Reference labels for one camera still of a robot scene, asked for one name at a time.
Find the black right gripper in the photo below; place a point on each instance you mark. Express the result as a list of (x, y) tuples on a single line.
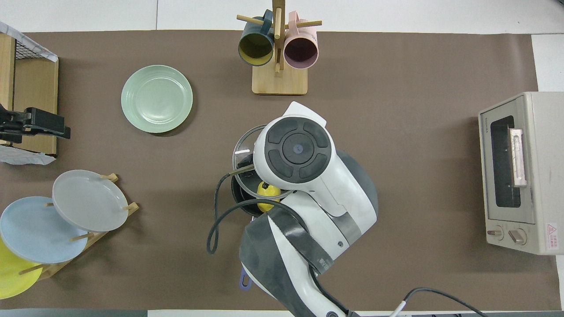
[(246, 162)]

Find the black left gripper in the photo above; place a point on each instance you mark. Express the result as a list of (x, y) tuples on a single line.
[(39, 121)]

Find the glass lid purple knob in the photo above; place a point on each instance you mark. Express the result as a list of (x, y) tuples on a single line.
[(244, 143)]

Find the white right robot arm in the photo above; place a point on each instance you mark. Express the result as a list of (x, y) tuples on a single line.
[(308, 198)]

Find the grey plate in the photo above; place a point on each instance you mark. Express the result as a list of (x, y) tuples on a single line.
[(88, 200)]

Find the green plate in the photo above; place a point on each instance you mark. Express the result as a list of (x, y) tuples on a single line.
[(156, 99)]

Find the light blue plate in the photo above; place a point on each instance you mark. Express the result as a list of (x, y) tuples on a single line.
[(35, 233)]

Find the wooden plate rack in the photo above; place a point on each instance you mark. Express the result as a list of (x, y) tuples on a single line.
[(52, 269)]

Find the yellow plate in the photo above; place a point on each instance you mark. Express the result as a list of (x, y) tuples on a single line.
[(11, 277)]

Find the white marbled paper sheet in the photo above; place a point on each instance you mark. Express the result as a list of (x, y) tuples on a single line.
[(22, 156), (26, 39)]

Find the wooden mug tree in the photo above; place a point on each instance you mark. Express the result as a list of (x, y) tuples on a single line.
[(280, 83)]

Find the dark teal mug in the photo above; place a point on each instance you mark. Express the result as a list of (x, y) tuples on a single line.
[(256, 48)]

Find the pink mug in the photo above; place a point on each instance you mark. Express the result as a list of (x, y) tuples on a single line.
[(301, 49)]

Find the brown table mat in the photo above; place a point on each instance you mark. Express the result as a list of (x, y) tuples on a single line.
[(418, 132)]

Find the beige toaster oven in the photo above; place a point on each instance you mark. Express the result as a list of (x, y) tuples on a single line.
[(528, 229)]

